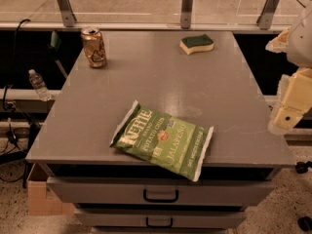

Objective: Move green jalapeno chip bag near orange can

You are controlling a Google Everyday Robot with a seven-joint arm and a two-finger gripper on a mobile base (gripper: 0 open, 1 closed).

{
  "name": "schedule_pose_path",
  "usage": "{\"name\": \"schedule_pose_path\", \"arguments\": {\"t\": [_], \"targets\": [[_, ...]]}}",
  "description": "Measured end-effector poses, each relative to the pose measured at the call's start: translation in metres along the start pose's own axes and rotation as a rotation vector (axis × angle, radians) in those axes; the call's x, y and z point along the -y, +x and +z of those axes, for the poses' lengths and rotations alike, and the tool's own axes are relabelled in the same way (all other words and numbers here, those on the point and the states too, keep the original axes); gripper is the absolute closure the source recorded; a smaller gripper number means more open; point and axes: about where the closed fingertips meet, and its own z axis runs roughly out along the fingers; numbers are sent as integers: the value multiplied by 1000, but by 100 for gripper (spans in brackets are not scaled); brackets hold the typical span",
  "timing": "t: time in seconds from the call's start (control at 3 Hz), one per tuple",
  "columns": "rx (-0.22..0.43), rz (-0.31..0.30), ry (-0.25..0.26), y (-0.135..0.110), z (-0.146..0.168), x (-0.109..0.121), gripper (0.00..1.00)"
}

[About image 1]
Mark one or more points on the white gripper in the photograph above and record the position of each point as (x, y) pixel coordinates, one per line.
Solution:
(301, 46)

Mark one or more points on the green jalapeno chip bag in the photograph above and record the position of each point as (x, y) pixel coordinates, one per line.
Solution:
(163, 140)

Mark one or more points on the orange soda can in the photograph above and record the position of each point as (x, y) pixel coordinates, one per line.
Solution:
(93, 45)

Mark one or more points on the grey drawer cabinet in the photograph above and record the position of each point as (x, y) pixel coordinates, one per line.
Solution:
(214, 89)

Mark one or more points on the green and yellow sponge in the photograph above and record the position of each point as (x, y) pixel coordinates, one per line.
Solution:
(197, 44)

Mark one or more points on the black caster wheel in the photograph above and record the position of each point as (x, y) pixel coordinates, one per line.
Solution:
(305, 223)

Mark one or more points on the top grey drawer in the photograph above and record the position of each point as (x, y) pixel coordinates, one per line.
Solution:
(152, 191)

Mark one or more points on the grey drawer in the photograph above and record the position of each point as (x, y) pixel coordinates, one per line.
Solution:
(152, 191)
(159, 218)

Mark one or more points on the clear plastic water bottle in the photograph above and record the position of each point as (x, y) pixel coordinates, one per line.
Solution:
(39, 86)

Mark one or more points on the cardboard box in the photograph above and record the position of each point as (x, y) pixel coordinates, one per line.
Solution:
(41, 198)

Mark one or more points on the right metal bracket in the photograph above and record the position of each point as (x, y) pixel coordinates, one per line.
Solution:
(265, 19)

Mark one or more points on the metal bracket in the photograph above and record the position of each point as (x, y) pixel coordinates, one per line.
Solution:
(186, 13)
(67, 15)
(265, 19)

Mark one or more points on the middle metal bracket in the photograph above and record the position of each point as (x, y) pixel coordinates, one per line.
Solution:
(186, 13)

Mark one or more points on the green handled tool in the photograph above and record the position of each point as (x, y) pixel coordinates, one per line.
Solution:
(53, 49)

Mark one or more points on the left metal bracket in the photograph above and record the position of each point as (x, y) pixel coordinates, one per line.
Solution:
(67, 15)

